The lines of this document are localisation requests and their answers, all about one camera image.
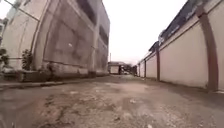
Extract green bush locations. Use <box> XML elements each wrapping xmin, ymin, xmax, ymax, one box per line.
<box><xmin>0</xmin><ymin>48</ymin><xmax>10</xmax><ymax>68</ymax></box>
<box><xmin>21</xmin><ymin>49</ymin><xmax>35</xmax><ymax>72</ymax></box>

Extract brown dirt road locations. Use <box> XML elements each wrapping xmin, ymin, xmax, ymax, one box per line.
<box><xmin>0</xmin><ymin>74</ymin><xmax>224</xmax><ymax>128</ymax></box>

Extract pale wall with brown pillars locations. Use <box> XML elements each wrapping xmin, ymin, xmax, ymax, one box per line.
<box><xmin>136</xmin><ymin>0</ymin><xmax>224</xmax><ymax>94</ymax></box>

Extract low concrete kerb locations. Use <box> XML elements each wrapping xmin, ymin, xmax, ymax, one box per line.
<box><xmin>0</xmin><ymin>75</ymin><xmax>111</xmax><ymax>90</ymax></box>

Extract dark-roofed building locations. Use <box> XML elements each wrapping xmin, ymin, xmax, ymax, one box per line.
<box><xmin>148</xmin><ymin>0</ymin><xmax>212</xmax><ymax>53</ymax></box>

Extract large grey concrete building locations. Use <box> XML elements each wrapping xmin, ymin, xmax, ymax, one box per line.
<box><xmin>0</xmin><ymin>0</ymin><xmax>111</xmax><ymax>79</ymax></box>

